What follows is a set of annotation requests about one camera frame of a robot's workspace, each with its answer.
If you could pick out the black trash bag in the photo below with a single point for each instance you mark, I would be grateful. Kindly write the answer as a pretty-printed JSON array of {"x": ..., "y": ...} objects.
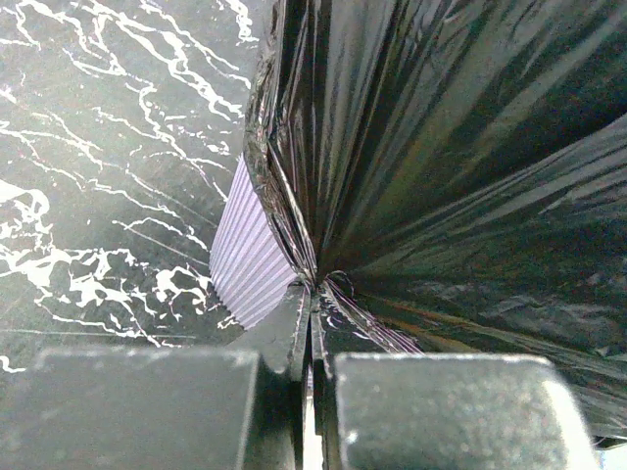
[{"x": 456, "y": 170}]

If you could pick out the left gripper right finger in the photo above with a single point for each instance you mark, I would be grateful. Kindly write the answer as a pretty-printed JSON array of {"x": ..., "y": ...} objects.
[{"x": 403, "y": 410}]

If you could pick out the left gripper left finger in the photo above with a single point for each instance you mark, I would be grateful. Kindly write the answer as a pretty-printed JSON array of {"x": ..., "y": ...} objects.
[{"x": 238, "y": 407}]

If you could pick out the grey mesh trash bin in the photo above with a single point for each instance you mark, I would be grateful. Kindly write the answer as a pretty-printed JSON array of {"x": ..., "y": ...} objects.
[{"x": 249, "y": 271}]

